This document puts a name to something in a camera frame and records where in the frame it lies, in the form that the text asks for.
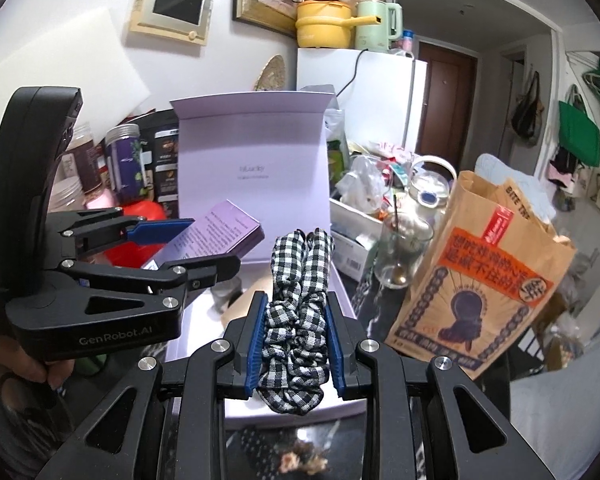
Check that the white cardboard box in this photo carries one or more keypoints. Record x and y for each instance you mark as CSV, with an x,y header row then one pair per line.
x,y
350,245

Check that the white refrigerator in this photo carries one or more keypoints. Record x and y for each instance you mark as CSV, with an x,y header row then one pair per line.
x,y
380,105

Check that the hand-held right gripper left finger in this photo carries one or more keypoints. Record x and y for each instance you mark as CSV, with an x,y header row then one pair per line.
x,y
257,350

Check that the red canister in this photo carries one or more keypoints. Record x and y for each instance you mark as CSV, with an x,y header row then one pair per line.
x,y
145,210

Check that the purple floral jar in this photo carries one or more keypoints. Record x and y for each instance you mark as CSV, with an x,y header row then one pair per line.
x,y
122,170

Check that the clear jar dark red contents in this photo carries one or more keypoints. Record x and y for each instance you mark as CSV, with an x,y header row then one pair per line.
x,y
85,160

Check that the green snack bag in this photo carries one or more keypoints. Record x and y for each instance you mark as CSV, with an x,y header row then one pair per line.
x,y
337,160

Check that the clear plastic bag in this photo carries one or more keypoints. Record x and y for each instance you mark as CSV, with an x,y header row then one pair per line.
x,y
360,180

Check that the lavender gift box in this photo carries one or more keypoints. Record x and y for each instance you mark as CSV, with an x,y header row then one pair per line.
x,y
250,160

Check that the white water bottle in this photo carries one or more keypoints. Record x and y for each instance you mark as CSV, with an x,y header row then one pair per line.
x,y
430,190

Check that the pale green electric kettle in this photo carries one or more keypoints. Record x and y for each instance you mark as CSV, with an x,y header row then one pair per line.
x,y
375,25

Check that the brown flower hair clip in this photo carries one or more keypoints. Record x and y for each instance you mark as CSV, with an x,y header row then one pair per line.
x,y
302,462

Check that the printed brown paper bag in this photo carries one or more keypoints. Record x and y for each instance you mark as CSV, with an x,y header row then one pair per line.
x,y
455,285

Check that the brown door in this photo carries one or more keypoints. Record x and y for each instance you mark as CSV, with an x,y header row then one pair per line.
x,y
445,110

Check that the person's left hand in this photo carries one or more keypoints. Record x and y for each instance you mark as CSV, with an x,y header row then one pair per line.
x,y
35,372

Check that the woven straw fan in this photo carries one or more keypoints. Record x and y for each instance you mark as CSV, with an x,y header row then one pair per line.
x,y
270,72

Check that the beige wall intercom panel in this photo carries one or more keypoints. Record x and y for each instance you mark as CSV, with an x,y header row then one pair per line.
x,y
175,5

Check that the metal spoon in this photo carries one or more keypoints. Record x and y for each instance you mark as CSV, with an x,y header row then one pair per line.
x,y
397,240

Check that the yellow cooking pot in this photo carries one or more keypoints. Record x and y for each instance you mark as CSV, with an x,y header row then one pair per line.
x,y
322,22

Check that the pink capped bottle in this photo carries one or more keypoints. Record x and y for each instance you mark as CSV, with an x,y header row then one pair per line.
x,y
405,45

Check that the black printed canister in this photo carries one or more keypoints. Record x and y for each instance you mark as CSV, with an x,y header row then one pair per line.
x,y
165,160

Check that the dark hanging tote bag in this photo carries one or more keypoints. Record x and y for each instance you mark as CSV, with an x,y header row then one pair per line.
x,y
527,115

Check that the small purple box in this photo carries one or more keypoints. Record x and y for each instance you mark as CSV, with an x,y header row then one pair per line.
x,y
220,235

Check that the black white checkered scrunchie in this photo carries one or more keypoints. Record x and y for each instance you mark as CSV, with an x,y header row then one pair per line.
x,y
290,320

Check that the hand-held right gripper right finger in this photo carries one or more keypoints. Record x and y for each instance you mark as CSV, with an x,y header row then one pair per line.
x,y
334,350

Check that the clear glass cup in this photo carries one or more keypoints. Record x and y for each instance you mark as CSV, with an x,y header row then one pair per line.
x,y
405,260

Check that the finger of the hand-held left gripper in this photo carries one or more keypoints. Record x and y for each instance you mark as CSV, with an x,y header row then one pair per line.
x,y
155,230
130,277

